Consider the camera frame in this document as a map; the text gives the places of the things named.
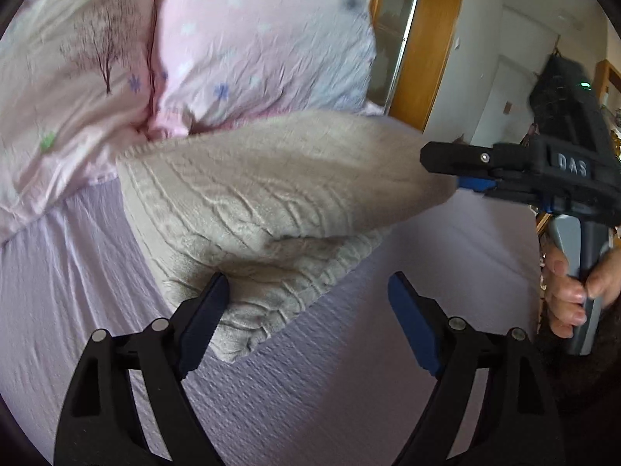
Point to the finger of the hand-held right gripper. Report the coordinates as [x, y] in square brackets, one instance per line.
[478, 184]
[465, 158]

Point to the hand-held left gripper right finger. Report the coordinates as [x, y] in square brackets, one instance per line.
[417, 323]

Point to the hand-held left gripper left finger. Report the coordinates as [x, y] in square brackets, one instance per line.
[201, 320]

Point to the beige knitted sweater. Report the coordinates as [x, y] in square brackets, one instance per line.
[271, 204]

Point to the person's right hand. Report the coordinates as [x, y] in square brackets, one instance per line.
[565, 291]

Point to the white door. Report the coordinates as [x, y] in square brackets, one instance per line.
[526, 73]

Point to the pink flowered pillow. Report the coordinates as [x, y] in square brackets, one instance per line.
[262, 39]

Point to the pink tree-print quilt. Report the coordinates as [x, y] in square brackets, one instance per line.
[73, 87]

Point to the wooden door frame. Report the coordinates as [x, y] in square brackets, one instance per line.
[427, 43]

